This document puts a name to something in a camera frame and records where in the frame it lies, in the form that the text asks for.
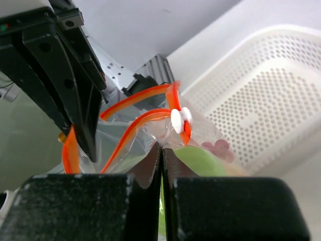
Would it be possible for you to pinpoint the green apple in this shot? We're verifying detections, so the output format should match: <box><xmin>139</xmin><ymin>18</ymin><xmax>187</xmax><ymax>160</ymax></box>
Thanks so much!
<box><xmin>158</xmin><ymin>146</ymin><xmax>227</xmax><ymax>237</ymax></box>

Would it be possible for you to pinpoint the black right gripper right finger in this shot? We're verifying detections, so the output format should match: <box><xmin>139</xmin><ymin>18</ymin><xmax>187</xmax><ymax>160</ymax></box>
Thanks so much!
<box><xmin>163</xmin><ymin>149</ymin><xmax>310</xmax><ymax>240</ymax></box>

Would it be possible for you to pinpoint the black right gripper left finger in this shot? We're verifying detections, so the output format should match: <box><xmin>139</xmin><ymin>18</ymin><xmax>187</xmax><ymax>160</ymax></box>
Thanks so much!
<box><xmin>1</xmin><ymin>144</ymin><xmax>161</xmax><ymax>240</ymax></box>

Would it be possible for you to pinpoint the small orange round object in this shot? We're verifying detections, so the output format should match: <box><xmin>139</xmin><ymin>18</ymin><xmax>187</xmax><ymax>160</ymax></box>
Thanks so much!
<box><xmin>58</xmin><ymin>133</ymin><xmax>67</xmax><ymax>144</ymax></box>

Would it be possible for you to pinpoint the clear orange zip bag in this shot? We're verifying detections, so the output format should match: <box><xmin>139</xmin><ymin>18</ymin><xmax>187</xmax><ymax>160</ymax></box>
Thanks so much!
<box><xmin>62</xmin><ymin>81</ymin><xmax>247</xmax><ymax>177</ymax></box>

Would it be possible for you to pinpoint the white perforated plastic basket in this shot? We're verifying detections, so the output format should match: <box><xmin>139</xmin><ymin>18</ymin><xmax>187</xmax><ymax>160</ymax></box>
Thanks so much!
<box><xmin>183</xmin><ymin>25</ymin><xmax>320</xmax><ymax>176</ymax></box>

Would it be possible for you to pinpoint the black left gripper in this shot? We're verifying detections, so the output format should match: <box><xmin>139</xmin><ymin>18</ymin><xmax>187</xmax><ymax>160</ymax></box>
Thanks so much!
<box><xmin>1</xmin><ymin>6</ymin><xmax>106</xmax><ymax>162</ymax></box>

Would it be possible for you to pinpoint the red grape bunch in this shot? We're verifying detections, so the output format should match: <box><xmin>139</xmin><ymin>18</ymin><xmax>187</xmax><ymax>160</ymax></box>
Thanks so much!
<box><xmin>202</xmin><ymin>139</ymin><xmax>235</xmax><ymax>163</ymax></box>

